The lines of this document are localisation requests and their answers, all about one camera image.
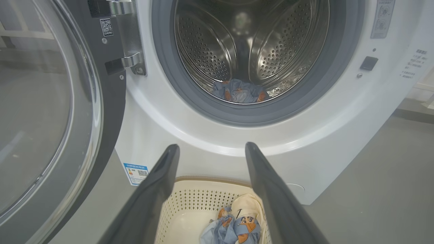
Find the cream cartoon print garment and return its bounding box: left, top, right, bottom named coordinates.
left=231, top=193, right=266, bottom=234

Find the grey rubber door gasket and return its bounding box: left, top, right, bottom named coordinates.
left=151, top=0, right=366, bottom=127

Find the black text instruction label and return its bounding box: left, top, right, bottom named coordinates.
left=400, top=49, right=429, bottom=79

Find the blue energy label sticker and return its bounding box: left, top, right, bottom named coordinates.
left=123, top=163, right=149, bottom=186

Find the cream perforated laundry basket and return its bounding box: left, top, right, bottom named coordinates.
left=154, top=176, right=272, bottom=244

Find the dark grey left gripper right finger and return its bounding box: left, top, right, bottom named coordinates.
left=245, top=142, right=330, bottom=244

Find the perforated steel washer drum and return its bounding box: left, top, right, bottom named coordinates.
left=174, top=0, right=330, bottom=104

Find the white QR code sticker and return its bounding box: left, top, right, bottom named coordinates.
left=100, top=18, right=114, bottom=37

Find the round white drain filter cover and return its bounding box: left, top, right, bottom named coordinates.
left=286, top=183, right=306, bottom=196

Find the white front-load washing machine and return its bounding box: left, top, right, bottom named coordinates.
left=115, top=0, right=434, bottom=206

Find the black square door lock socket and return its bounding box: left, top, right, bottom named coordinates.
left=359, top=56, right=379, bottom=72

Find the silver metal door hinge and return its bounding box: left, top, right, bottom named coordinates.
left=106, top=0, right=147, bottom=76

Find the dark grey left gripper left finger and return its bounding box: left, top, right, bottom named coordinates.
left=98, top=144, right=180, bottom=244

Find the dark grey glass washing machine door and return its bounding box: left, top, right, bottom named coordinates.
left=0, top=0, right=127, bottom=244

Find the grey warning label sticker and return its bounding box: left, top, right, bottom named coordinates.
left=370, top=0, right=396, bottom=39

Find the blue cartoon print garment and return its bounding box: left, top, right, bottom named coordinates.
left=212, top=79, right=270, bottom=104
left=199, top=205, right=262, bottom=244

